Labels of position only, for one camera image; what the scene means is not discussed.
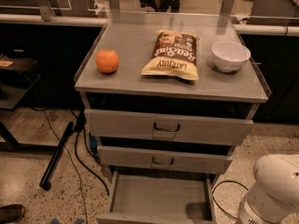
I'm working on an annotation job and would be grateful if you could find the grey drawer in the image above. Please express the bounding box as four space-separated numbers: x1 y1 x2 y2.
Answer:
85 109 253 146
96 168 217 224
98 146 232 175

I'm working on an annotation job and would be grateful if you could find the grey drawer cabinet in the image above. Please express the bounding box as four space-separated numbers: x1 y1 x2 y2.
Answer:
74 10 272 224

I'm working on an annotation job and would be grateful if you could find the black left floor cable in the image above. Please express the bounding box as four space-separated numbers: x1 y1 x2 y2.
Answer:
73 109 110 196

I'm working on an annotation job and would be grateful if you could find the sea salt chips bag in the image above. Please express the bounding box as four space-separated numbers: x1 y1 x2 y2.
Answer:
141 30 199 81

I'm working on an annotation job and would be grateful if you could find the grey middle drawer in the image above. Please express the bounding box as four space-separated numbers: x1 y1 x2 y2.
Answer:
98 146 232 175

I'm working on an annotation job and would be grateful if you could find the black stand leg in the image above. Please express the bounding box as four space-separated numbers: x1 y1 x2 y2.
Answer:
39 122 74 190

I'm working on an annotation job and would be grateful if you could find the orange fruit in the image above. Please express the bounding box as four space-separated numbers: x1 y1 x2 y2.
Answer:
95 49 120 74

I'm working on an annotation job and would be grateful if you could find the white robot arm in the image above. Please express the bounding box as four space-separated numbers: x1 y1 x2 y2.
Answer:
235 154 299 224

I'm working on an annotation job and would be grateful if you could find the grey bottom drawer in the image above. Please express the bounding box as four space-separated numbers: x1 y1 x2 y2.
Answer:
96 168 217 224

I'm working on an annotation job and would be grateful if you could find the grey top drawer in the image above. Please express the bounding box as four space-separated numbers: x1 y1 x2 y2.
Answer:
85 109 253 146

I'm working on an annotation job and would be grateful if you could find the white bowl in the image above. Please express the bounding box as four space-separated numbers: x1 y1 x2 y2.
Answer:
211 41 251 73

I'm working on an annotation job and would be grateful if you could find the black floor cable loop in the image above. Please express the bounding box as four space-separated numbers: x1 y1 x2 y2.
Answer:
211 179 250 221

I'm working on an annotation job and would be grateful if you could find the dark side table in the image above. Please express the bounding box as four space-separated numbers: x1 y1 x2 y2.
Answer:
0 56 39 152

